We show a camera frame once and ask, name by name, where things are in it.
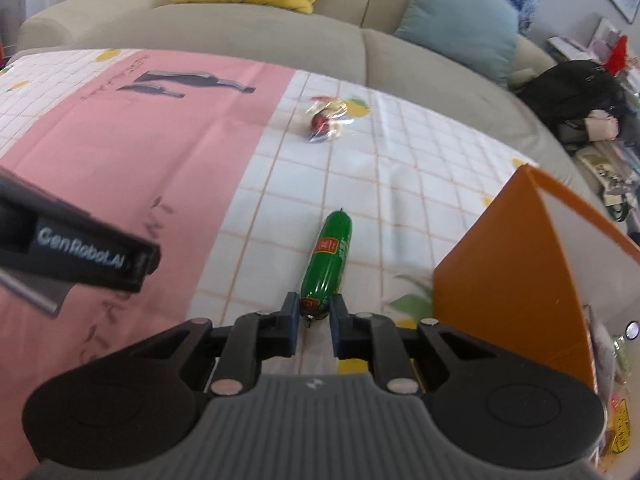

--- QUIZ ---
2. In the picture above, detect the checkered lemon pink tablecloth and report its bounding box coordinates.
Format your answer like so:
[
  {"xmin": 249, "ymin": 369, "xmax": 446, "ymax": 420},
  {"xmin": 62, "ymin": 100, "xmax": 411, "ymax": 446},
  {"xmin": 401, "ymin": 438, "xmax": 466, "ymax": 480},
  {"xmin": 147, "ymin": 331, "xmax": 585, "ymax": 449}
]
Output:
[{"xmin": 1, "ymin": 50, "xmax": 527, "ymax": 479}]

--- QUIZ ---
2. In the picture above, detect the yellow waffle snack bag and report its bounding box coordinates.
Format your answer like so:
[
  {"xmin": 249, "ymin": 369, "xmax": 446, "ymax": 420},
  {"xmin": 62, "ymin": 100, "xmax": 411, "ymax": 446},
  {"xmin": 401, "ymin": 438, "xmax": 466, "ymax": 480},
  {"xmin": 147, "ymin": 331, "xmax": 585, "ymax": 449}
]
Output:
[{"xmin": 603, "ymin": 392, "xmax": 631, "ymax": 456}]

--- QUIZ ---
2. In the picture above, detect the orange white storage box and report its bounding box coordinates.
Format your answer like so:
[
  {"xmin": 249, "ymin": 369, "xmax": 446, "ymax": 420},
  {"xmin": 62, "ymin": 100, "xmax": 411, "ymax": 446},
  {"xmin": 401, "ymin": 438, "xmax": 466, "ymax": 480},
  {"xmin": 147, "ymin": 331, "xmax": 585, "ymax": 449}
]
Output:
[{"xmin": 433, "ymin": 166, "xmax": 639, "ymax": 387}]

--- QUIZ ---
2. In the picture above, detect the blue cushion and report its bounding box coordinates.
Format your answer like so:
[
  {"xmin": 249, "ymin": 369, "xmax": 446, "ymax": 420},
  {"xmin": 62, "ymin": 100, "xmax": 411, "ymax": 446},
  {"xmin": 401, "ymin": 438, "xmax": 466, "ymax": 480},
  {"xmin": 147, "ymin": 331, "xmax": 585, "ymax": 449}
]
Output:
[{"xmin": 395, "ymin": 0, "xmax": 518, "ymax": 87}]

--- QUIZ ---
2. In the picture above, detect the green small snack packet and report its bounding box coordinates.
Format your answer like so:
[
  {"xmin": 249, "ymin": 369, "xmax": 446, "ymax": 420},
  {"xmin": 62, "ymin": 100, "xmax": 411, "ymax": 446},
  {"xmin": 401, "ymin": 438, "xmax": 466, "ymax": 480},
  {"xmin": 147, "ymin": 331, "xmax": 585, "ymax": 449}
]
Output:
[{"xmin": 611, "ymin": 335, "xmax": 631, "ymax": 385}]

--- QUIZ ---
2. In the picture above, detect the pile of books and bags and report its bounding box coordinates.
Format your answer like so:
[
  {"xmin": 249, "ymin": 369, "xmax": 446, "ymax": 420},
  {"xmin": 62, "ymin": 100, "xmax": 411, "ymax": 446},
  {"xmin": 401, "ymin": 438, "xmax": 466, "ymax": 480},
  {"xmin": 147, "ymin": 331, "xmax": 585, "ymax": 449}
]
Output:
[{"xmin": 573, "ymin": 141, "xmax": 639, "ymax": 240}]

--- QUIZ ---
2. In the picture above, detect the beige sofa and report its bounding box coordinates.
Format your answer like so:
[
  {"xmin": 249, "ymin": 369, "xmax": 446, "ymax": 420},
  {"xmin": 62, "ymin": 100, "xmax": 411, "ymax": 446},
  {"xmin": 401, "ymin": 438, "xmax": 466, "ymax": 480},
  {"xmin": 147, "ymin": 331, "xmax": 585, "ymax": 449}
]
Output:
[{"xmin": 17, "ymin": 0, "xmax": 597, "ymax": 202}]

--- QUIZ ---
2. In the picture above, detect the red date candy packet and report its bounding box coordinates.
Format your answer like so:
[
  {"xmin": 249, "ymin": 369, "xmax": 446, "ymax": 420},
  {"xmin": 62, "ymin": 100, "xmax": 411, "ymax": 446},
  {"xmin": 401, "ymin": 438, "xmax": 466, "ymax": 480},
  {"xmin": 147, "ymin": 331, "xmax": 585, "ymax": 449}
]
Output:
[{"xmin": 307, "ymin": 96, "xmax": 352, "ymax": 143}]

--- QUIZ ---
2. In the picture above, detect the black backpack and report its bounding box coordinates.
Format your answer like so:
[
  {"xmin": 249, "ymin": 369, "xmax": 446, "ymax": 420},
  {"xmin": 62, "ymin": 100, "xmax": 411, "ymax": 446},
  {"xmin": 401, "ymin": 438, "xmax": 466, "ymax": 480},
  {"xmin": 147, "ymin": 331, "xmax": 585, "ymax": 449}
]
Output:
[{"xmin": 518, "ymin": 60, "xmax": 629, "ymax": 151}]

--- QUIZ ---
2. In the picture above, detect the green sausage stick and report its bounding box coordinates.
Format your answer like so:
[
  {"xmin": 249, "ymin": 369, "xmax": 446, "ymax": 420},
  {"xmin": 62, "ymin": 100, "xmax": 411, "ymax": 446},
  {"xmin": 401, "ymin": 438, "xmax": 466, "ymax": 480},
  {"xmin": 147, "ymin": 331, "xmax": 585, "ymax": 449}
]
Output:
[{"xmin": 299, "ymin": 209, "xmax": 352, "ymax": 326}]

